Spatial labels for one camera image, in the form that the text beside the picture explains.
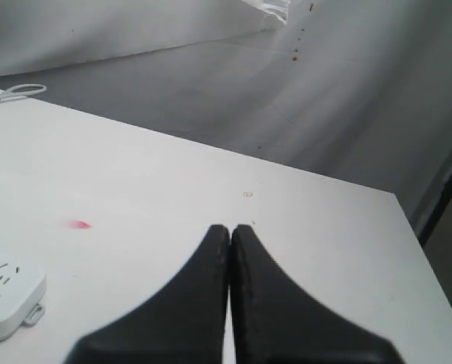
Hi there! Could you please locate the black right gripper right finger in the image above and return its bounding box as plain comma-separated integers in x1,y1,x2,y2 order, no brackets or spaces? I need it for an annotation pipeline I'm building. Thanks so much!
230,224,400,363

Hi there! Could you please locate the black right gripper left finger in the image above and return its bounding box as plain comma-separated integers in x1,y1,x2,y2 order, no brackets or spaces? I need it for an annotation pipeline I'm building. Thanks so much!
65,224,230,363

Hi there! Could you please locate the white five-outlet power strip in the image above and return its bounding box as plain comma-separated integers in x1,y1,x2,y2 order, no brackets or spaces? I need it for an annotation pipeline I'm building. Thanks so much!
0,253,47,341

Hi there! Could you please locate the grey backdrop cloth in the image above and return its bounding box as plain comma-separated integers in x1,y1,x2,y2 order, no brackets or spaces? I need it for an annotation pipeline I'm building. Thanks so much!
0,1,452,232

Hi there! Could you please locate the grey power cord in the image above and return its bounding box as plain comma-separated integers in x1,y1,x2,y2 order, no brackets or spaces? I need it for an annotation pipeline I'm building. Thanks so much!
0,83,47,111

